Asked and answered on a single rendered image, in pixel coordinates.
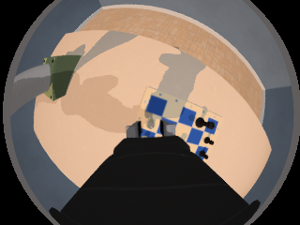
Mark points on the blue and cream chessboard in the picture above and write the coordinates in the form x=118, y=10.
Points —
x=158, y=105

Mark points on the black pawn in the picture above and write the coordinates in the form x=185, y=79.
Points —
x=207, y=140
x=202, y=154

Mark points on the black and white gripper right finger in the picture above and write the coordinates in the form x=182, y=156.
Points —
x=166, y=128

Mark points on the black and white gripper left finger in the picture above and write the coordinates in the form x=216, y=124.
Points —
x=135, y=130

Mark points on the black chess king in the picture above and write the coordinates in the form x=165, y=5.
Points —
x=201, y=123

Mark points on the white chess rook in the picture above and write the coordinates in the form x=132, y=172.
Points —
x=152, y=124

